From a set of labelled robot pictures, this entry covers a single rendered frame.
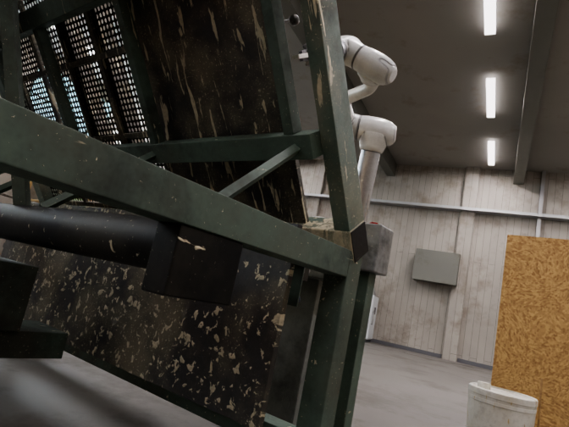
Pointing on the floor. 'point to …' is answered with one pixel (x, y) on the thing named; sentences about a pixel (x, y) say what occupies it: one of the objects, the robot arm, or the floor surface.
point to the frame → (162, 280)
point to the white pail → (500, 407)
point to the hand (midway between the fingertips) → (301, 56)
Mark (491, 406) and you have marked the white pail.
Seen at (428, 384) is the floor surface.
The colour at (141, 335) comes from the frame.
